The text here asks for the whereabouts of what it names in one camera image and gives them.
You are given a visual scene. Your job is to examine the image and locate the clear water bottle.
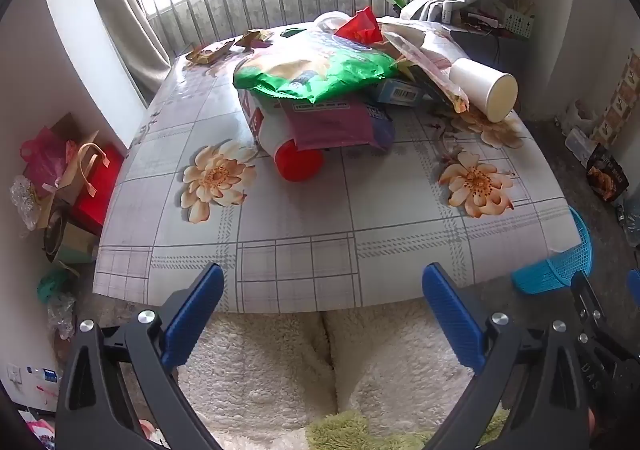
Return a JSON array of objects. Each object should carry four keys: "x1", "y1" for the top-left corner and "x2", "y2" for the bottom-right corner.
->
[{"x1": 27, "y1": 367, "x2": 63, "y2": 383}]

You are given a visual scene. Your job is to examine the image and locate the brown snack packet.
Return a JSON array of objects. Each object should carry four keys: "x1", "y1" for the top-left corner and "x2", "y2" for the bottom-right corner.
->
[{"x1": 186, "y1": 40, "x2": 236, "y2": 66}]

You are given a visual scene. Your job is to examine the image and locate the green fluffy cloth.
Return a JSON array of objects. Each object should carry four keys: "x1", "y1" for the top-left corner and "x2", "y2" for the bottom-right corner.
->
[{"x1": 306, "y1": 407, "x2": 508, "y2": 450}]

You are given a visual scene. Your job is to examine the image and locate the blue plastic basket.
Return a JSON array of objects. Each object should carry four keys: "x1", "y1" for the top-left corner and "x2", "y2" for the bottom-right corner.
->
[{"x1": 511, "y1": 206, "x2": 595, "y2": 295}]

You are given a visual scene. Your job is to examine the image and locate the patterned wall panel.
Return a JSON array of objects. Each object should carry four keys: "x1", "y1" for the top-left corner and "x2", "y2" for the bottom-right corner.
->
[{"x1": 602, "y1": 47, "x2": 640, "y2": 151}]

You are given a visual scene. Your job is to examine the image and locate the white pen holder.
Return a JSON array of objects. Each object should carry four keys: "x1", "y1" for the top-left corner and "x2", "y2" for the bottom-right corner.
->
[{"x1": 502, "y1": 7, "x2": 535, "y2": 39}]

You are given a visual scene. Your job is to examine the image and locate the blue barcode box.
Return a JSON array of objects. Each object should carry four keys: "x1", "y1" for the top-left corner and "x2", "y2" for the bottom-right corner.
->
[{"x1": 372, "y1": 78, "x2": 426, "y2": 106}]

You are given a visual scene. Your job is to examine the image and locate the gold snack packet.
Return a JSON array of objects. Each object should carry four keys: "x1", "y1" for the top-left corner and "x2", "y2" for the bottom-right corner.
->
[{"x1": 235, "y1": 28, "x2": 275, "y2": 50}]

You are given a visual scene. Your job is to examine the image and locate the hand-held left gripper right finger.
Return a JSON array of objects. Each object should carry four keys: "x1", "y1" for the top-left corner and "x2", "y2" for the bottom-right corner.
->
[{"x1": 422, "y1": 264, "x2": 591, "y2": 450}]

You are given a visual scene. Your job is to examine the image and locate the green snack bag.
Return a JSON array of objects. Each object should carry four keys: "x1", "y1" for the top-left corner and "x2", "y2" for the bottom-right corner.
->
[{"x1": 232, "y1": 30, "x2": 401, "y2": 103}]

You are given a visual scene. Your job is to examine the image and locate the purple packet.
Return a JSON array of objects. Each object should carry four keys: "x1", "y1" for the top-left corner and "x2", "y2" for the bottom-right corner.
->
[{"x1": 282, "y1": 97, "x2": 396, "y2": 153}]

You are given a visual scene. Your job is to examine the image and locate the clear plastic container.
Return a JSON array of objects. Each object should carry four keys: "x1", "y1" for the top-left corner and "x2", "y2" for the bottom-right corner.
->
[{"x1": 565, "y1": 127, "x2": 598, "y2": 168}]

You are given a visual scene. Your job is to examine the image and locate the dark snack bag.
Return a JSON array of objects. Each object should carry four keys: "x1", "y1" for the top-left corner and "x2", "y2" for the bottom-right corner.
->
[{"x1": 586, "y1": 144, "x2": 630, "y2": 203}]

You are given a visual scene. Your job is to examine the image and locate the red plastic wrapper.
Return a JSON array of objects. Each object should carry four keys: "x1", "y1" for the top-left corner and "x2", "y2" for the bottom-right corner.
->
[{"x1": 334, "y1": 6, "x2": 385, "y2": 44}]

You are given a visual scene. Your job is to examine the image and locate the clear plastic bag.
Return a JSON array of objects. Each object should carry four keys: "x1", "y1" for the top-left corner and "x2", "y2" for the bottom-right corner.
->
[{"x1": 10, "y1": 175, "x2": 43, "y2": 231}]

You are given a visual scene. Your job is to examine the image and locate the white plastic wrapper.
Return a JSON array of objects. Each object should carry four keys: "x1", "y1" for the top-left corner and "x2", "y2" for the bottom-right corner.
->
[{"x1": 314, "y1": 12, "x2": 352, "y2": 31}]

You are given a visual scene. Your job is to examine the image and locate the white paper cup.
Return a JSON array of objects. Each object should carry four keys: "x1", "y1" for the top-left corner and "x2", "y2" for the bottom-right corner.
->
[{"x1": 449, "y1": 58, "x2": 518, "y2": 123}]

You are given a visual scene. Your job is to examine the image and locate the pale green box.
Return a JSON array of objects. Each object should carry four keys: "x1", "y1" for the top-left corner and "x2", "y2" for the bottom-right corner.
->
[{"x1": 60, "y1": 222, "x2": 98, "y2": 263}]

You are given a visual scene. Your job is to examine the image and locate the white pink plastic bag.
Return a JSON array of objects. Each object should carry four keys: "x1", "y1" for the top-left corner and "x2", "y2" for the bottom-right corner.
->
[{"x1": 380, "y1": 17, "x2": 471, "y2": 113}]

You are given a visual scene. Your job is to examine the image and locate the black round pot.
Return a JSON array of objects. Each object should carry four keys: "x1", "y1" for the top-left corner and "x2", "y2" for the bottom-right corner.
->
[{"x1": 44, "y1": 210, "x2": 66, "y2": 263}]

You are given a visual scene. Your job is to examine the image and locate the white bottle with red cap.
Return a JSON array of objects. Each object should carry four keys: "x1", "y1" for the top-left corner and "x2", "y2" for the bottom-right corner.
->
[{"x1": 237, "y1": 90, "x2": 326, "y2": 181}]

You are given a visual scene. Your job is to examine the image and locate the dark side table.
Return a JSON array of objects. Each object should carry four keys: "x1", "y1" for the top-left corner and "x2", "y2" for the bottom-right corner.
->
[{"x1": 442, "y1": 24, "x2": 501, "y2": 49}]

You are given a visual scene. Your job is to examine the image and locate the brown paper bag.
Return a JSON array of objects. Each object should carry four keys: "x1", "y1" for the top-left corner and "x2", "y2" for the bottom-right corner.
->
[{"x1": 37, "y1": 112, "x2": 108, "y2": 231}]

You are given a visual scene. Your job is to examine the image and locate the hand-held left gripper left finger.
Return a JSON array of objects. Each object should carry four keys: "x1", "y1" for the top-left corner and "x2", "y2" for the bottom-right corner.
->
[{"x1": 55, "y1": 262, "x2": 224, "y2": 450}]

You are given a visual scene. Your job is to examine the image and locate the green plastic bag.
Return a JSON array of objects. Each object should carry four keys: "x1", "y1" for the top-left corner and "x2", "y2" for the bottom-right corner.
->
[{"x1": 37, "y1": 267, "x2": 71, "y2": 303}]

